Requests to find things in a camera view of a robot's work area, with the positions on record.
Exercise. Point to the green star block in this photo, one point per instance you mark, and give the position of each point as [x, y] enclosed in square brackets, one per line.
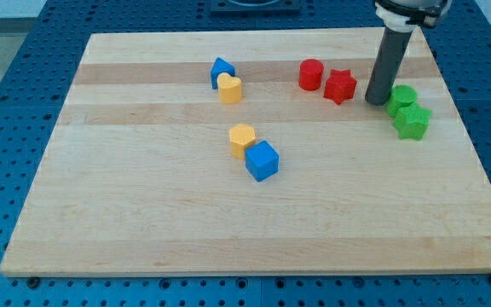
[411, 122]

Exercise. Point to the yellow hexagon block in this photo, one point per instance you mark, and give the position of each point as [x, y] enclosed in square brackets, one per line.
[241, 137]

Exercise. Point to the red cylinder block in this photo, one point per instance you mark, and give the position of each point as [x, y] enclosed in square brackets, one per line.
[310, 74]

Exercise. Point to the red star block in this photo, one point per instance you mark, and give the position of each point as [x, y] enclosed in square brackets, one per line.
[340, 86]

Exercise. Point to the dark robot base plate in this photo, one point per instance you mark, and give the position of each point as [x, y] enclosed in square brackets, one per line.
[254, 6]

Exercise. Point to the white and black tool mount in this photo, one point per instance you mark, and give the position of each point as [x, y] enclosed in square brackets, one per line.
[405, 15]

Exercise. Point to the yellow heart block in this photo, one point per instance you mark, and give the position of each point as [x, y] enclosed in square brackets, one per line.
[229, 88]

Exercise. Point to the blue pentagon block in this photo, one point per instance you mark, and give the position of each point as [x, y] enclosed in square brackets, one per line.
[220, 66]

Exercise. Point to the wooden board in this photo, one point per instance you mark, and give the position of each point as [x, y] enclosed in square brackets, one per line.
[138, 178]

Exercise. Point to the blue cube block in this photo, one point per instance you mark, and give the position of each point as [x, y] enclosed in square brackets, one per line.
[262, 161]

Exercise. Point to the green cylinder block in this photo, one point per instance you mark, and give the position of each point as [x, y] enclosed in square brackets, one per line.
[400, 96]

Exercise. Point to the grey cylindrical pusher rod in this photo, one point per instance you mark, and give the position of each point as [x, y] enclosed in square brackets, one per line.
[391, 52]

